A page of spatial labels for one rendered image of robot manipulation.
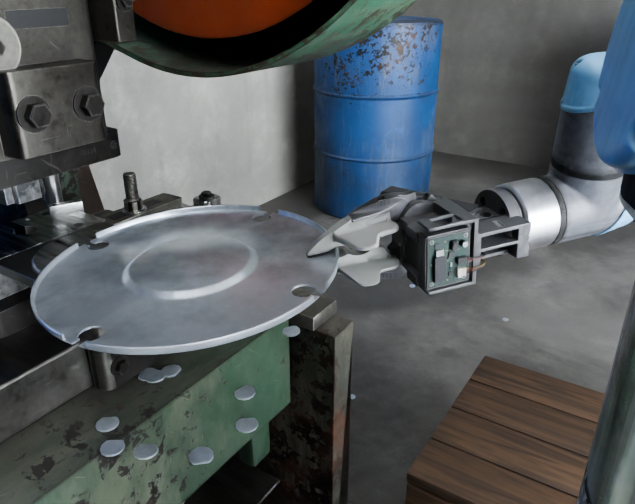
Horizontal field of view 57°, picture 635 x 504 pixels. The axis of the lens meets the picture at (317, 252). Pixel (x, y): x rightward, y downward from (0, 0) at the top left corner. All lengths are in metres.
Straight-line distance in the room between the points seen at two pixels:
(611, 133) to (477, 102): 3.64
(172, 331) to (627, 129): 0.36
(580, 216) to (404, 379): 1.17
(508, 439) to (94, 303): 0.75
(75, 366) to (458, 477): 0.60
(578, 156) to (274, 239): 0.32
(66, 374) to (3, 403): 0.07
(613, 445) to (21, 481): 0.48
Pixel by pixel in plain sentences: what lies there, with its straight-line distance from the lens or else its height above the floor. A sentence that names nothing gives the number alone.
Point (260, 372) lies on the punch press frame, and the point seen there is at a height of 0.59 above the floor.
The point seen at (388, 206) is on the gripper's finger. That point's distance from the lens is 0.59.
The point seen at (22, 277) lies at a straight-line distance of 0.67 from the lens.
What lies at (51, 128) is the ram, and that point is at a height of 0.92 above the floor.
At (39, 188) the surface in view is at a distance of 0.75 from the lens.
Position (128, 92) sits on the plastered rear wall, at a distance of 2.35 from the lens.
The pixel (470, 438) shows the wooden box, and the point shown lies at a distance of 1.07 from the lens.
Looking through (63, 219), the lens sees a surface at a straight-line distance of 0.80.
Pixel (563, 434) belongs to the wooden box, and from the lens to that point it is 1.13.
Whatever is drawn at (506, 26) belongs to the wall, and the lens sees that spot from 3.82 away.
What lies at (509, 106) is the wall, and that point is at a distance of 3.85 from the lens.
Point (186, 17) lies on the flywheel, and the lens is 0.96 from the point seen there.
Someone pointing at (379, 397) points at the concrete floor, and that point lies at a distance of 1.69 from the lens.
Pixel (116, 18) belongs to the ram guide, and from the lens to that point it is 0.68.
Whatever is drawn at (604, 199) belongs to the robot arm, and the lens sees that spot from 0.67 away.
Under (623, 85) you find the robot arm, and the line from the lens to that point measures 0.28.
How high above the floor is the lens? 1.05
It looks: 25 degrees down
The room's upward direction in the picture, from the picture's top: straight up
